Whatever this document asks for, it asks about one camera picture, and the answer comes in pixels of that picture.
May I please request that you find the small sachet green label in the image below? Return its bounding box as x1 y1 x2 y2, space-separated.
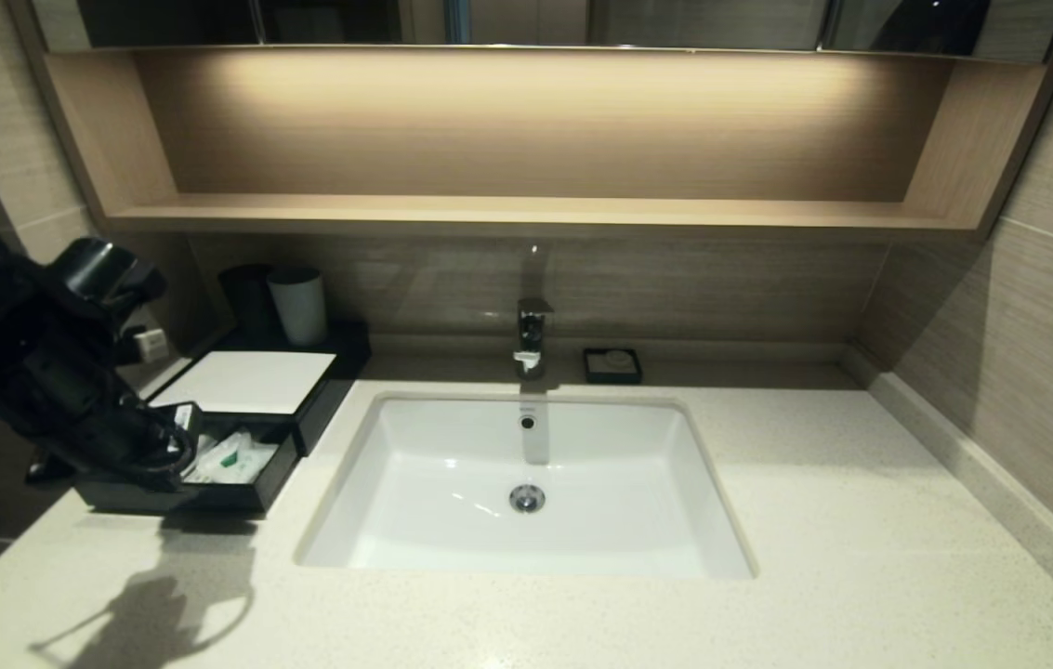
184 427 281 486

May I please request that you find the grey plastic cup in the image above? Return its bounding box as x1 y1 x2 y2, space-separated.
266 268 328 348

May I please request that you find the white rectangular board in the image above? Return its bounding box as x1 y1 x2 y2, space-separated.
151 351 339 416

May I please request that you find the black amenity tray box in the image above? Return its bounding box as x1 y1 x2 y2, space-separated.
150 321 374 458

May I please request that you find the black plastic cup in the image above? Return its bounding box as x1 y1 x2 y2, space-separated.
218 264 282 341

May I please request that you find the white ceramic sink basin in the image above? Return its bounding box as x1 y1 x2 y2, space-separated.
296 392 757 581

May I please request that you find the chrome faucet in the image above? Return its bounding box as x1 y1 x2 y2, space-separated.
513 297 556 382

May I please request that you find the black soap dish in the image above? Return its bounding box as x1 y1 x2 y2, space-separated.
582 348 644 386

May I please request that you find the mirror cabinet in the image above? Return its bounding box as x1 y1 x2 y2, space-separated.
31 0 1053 65

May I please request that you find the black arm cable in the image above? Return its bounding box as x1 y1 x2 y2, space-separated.
112 390 202 489

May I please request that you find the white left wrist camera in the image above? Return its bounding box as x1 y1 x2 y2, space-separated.
128 327 172 365

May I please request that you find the wooden wall shelf niche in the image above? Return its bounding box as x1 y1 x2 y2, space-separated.
11 45 1053 244

